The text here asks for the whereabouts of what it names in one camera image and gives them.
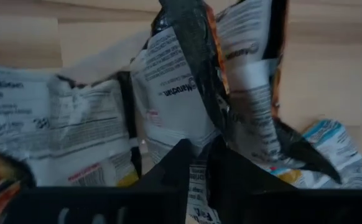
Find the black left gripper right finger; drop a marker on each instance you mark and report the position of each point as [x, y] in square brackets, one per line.
[237, 177]

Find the blue-trim Maruchan noodle pack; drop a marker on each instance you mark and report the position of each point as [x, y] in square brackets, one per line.
[333, 149]

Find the black-trim Maruchan noodle pack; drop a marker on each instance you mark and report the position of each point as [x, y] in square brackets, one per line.
[174, 93]
[59, 130]

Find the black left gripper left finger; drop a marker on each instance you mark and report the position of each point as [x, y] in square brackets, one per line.
[171, 174]

